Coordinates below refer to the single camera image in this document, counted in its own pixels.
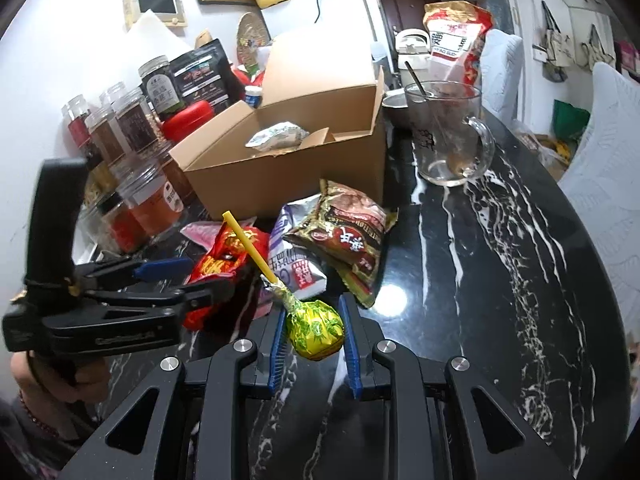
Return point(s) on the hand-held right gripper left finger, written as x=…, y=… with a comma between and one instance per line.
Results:
x=277, y=350

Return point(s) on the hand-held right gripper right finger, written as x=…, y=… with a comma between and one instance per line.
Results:
x=351, y=350

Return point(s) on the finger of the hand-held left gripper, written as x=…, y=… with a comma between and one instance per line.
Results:
x=200, y=296
x=160, y=268

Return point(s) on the green yellow-stick lollipop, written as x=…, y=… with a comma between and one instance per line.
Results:
x=315, y=332

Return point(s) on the red gold candy packet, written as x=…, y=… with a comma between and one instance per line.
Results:
x=220, y=260

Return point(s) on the pink snack packet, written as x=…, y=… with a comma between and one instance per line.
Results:
x=200, y=232

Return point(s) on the purple white snack packet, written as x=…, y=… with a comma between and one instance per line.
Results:
x=300, y=270

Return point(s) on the brown cereal packet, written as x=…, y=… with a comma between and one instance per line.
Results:
x=350, y=240

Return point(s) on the brown cardboard box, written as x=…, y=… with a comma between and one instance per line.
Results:
x=280, y=180

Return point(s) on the white grey-print snack packet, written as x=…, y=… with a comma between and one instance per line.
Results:
x=277, y=136

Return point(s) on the person's left forearm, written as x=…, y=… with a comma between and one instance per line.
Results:
x=30, y=452

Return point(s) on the person's left hand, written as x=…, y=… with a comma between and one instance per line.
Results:
x=90, y=377

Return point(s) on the clear jar orange label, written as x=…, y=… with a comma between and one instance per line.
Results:
x=150, y=202

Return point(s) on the clear jar red label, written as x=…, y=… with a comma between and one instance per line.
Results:
x=80, y=132

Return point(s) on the clear jar brown label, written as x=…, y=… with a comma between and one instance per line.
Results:
x=107, y=137

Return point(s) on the clear jar dark label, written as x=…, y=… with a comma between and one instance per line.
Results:
x=135, y=122

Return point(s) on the plain clear jar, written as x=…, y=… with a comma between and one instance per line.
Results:
x=112, y=92

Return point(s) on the red canister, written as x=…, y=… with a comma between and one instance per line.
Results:
x=187, y=117

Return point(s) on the small white bottle blue label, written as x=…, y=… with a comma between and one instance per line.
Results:
x=253, y=97

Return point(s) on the black foil pouch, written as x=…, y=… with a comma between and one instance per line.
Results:
x=200, y=75

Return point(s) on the white board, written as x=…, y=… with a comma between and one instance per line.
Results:
x=150, y=32

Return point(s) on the red plastic bag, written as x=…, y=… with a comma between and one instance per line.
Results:
x=247, y=76

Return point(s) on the small wooden-framed screen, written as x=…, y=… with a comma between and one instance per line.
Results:
x=155, y=5

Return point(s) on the clear glass mug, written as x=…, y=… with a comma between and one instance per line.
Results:
x=440, y=130

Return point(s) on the metal bowl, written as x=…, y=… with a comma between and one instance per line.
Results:
x=396, y=107

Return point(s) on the woven basket tray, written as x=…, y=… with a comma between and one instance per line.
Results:
x=252, y=40

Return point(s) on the metal spoon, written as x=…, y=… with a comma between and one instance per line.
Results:
x=417, y=80

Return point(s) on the white fridge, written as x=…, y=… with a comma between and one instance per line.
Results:
x=345, y=15

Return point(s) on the green bag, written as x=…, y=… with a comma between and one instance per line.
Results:
x=570, y=120

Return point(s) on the red white nut bag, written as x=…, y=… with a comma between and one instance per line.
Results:
x=450, y=45

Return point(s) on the brown door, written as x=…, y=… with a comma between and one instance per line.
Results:
x=407, y=2

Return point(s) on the canvas tote bag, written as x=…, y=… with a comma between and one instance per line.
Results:
x=597, y=47
x=555, y=45

